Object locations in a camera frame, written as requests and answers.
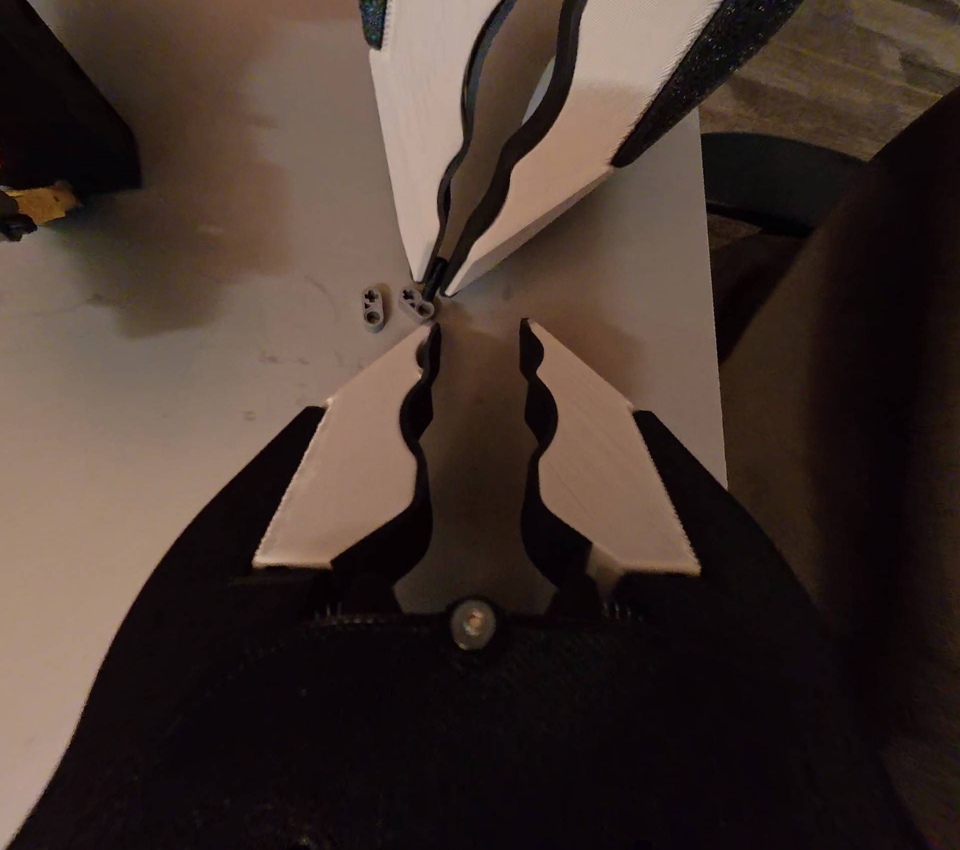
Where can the black toy pin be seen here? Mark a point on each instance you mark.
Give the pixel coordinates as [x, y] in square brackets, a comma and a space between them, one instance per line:
[433, 276]

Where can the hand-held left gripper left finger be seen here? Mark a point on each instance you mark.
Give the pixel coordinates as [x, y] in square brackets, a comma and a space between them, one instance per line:
[352, 475]

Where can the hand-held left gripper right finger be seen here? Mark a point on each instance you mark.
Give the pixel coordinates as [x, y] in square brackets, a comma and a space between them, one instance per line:
[607, 475]

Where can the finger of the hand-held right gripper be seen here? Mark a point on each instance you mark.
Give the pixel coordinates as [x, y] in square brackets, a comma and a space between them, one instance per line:
[435, 2]
[637, 40]

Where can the grey toy connector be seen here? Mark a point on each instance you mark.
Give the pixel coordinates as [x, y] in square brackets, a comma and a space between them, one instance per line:
[372, 307]
[416, 304]

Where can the black office chair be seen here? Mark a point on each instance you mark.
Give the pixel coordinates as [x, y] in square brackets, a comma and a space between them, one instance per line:
[772, 182]

